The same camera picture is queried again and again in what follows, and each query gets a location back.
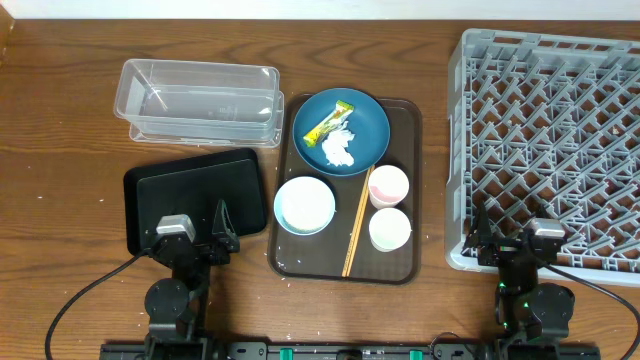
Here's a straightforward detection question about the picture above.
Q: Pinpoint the white tissue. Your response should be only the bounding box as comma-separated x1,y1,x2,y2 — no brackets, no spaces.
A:
321,122,355,167

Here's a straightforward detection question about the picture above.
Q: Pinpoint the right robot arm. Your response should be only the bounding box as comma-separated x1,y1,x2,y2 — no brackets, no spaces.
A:
464,205,575,360

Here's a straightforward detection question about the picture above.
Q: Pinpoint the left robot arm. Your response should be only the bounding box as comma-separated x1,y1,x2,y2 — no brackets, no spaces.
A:
143,200,240,360

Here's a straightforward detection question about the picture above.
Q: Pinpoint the pink cup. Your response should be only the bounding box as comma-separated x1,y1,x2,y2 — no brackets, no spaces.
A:
368,165,410,209

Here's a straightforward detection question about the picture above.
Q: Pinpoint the wooden chopstick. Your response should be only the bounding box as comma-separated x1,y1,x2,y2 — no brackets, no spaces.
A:
344,165,376,278
341,164,374,278

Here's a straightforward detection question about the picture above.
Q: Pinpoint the brown serving tray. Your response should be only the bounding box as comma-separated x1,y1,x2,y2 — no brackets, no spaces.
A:
268,94,422,285

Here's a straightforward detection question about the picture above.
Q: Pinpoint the wooden chopstick left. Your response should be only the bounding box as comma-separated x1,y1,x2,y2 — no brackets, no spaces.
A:
341,164,374,278

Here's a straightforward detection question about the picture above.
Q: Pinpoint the grey dishwasher rack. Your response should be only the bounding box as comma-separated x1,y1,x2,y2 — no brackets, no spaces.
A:
445,29,639,287

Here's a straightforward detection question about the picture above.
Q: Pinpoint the dark blue plate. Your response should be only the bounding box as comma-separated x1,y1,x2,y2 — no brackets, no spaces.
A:
291,88,391,177

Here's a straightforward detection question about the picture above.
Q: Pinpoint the wooden chopstick right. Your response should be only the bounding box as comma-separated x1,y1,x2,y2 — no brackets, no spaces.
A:
344,165,376,278

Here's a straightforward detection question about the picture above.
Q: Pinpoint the light blue bowl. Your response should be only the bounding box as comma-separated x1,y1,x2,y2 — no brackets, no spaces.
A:
273,176,336,236

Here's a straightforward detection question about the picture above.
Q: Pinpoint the white cup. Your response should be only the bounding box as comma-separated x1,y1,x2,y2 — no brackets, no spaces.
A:
368,208,412,252

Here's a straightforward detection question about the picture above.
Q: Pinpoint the clear plastic waste bin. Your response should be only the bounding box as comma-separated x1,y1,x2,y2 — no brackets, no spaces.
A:
114,59,284,148

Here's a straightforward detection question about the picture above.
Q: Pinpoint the yellow green snack wrapper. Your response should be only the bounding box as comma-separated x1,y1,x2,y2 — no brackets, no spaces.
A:
303,100,355,147

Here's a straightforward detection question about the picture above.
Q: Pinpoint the black plastic tray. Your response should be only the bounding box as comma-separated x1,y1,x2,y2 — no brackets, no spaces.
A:
123,148,267,254

